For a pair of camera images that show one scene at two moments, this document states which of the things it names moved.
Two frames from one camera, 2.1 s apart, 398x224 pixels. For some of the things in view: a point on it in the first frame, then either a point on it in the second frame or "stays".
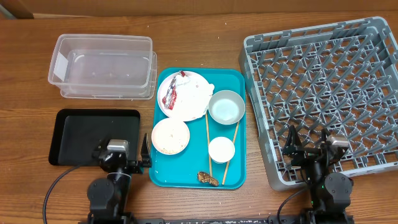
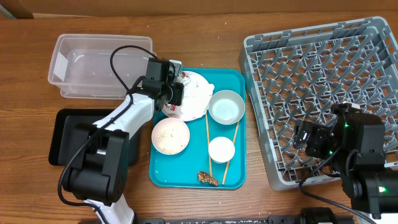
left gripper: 137,167 to 179,94
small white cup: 221,149 stays
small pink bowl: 170,136 stays
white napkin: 193,96 stays
